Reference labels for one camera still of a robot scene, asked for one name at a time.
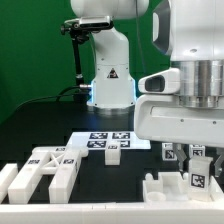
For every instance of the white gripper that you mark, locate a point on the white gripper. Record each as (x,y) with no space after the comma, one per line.
(160,118)

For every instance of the white chair seat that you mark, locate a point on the white chair seat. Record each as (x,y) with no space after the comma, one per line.
(169,186)

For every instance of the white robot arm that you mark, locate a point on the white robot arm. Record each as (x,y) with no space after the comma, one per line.
(183,104)

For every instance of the right white tag cube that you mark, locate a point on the right white tag cube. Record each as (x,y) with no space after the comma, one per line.
(196,150)

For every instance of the white tag cube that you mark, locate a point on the white tag cube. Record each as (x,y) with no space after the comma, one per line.
(168,152)
(196,150)

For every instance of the left white tag cube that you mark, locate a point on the left white tag cube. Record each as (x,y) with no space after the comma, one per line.
(168,152)

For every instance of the white U-shaped fence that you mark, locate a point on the white U-shaped fence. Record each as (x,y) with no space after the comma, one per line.
(174,212)

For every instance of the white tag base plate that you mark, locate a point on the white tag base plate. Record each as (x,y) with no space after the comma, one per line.
(99,140)

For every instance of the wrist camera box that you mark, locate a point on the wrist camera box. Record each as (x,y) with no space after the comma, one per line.
(164,82)

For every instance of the rear camera on stand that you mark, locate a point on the rear camera on stand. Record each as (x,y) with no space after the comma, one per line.
(79,30)

